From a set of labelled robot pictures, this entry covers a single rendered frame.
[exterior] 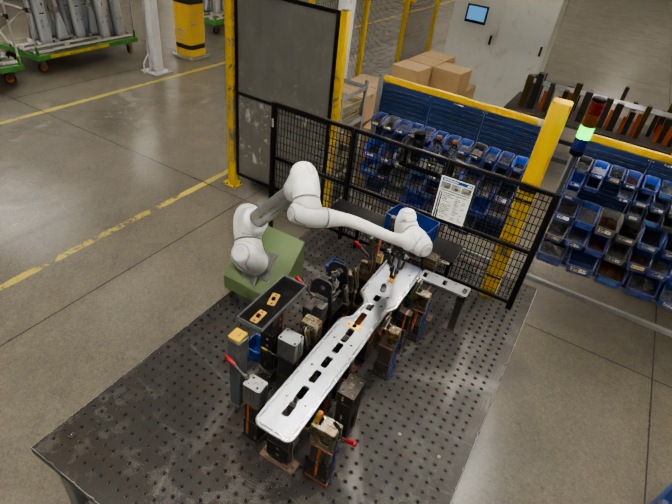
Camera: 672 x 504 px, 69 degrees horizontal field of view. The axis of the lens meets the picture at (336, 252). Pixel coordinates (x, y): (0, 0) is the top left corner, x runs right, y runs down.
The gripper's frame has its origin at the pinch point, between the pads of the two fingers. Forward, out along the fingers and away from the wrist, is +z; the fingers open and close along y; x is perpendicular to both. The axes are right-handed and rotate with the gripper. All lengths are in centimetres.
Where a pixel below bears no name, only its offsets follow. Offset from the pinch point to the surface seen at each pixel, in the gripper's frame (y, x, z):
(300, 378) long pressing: -4, -89, 5
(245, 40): -233, 163, -50
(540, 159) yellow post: 48, 59, -65
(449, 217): 11, 55, -14
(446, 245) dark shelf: 15, 48, 2
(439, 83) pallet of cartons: -121, 425, 19
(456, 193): 11, 55, -31
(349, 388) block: 17, -83, 2
